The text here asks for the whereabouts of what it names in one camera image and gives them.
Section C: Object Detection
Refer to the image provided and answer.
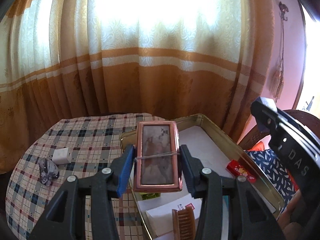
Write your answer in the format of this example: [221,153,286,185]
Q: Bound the brown wooden comb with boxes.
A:
[172,206,196,240]

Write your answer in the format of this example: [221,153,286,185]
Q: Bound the brown wicker chair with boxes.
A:
[238,109,319,151]

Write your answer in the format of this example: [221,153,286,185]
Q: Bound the person's right hand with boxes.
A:
[277,190,306,239]

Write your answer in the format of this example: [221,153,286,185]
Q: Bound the ornate wall hook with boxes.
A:
[278,1,289,21]

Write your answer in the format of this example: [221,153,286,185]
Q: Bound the white charger adapter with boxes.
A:
[52,147,72,165]

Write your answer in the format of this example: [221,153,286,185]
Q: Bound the plaid tablecloth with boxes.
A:
[5,113,160,239]

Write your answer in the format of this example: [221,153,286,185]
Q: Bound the purple sequin hair clip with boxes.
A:
[39,158,60,186]

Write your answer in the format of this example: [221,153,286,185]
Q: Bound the white small carton box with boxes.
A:
[145,194,203,238]

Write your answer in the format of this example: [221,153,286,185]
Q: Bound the orange cream patterned curtain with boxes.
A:
[1,0,274,173]

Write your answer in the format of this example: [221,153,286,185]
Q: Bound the red toy brick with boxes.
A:
[226,159,257,183]

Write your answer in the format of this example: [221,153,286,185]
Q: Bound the curtain tieback tassel cord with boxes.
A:
[269,17,286,103]

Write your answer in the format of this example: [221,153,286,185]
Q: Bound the gold metal tin tray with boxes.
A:
[132,114,284,239]

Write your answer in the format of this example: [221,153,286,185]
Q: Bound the green toy brick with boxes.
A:
[139,192,161,200]

